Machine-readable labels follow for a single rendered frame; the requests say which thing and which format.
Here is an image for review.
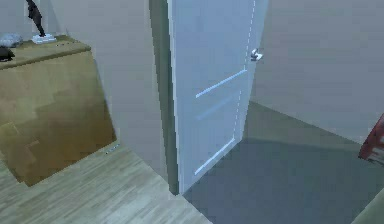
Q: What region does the red furniture piece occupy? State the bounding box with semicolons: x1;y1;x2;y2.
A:
358;113;384;165

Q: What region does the silver door handle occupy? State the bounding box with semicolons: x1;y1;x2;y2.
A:
250;48;264;62

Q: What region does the black statue on white base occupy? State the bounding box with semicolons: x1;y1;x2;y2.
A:
25;0;57;45

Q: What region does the white room door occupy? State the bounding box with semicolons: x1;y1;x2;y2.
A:
167;0;270;195

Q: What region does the brown wooden cupboard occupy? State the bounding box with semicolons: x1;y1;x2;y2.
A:
0;34;118;188

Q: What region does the black small object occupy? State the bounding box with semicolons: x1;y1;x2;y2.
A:
0;46;16;63

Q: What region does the grey round lump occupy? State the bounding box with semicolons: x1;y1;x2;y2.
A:
0;32;24;48

